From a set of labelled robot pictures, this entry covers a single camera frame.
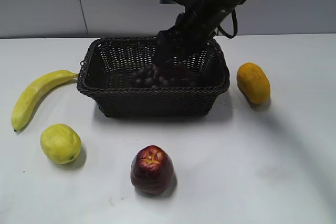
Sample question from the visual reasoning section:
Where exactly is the yellow-green lemon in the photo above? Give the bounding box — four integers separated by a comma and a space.
40, 123, 81, 165

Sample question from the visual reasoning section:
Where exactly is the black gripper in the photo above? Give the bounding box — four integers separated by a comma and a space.
153, 0, 233, 67

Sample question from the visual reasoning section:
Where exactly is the black cable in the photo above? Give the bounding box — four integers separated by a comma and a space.
215, 8, 238, 39

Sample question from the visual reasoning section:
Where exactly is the orange mango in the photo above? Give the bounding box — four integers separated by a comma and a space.
237, 62, 271, 104

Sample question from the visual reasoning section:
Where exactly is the dark red apple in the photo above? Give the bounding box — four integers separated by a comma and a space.
130, 145, 174, 195

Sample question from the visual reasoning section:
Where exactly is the yellow banana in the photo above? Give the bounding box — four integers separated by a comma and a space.
11, 70, 78, 132

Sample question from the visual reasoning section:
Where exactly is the black woven basket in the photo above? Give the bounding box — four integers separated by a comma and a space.
77, 36, 230, 117

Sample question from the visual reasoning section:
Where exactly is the purple grape bunch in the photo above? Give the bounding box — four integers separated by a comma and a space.
131, 64, 196, 88

